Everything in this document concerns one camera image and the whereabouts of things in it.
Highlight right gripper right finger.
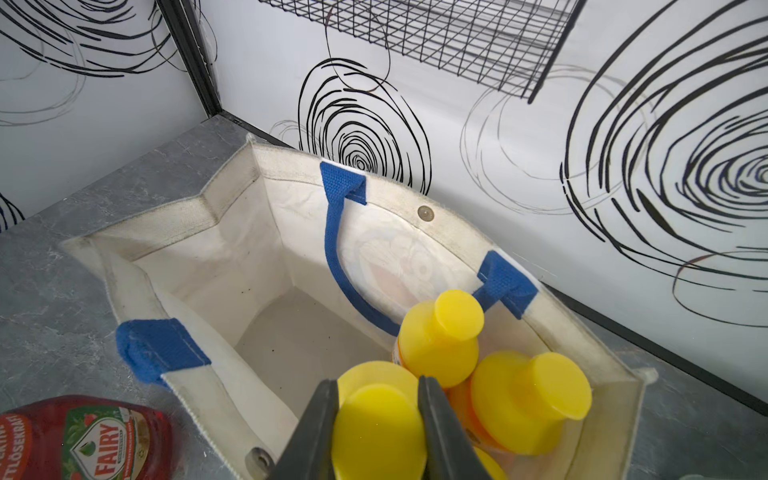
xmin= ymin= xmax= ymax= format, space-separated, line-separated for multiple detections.
xmin=418 ymin=376 xmax=491 ymax=480

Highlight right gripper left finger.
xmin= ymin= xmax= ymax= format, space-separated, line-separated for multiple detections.
xmin=268 ymin=380 xmax=339 ymax=480

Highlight orange soap bottle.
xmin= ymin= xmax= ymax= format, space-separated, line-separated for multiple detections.
xmin=392 ymin=290 xmax=485 ymax=389
xmin=473 ymin=447 xmax=508 ymax=480
xmin=447 ymin=350 xmax=593 ymax=456
xmin=331 ymin=361 xmax=427 ymax=479

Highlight orange soap bottle front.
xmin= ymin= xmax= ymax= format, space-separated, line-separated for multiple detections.
xmin=447 ymin=350 xmax=593 ymax=456

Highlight white canvas bag blue handles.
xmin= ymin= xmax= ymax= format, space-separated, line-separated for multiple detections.
xmin=63 ymin=139 xmax=645 ymax=479

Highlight red soap bottle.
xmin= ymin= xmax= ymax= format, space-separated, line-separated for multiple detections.
xmin=1 ymin=395 xmax=173 ymax=479

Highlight black wire wall basket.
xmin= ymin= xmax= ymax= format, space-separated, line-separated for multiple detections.
xmin=273 ymin=1 xmax=585 ymax=102

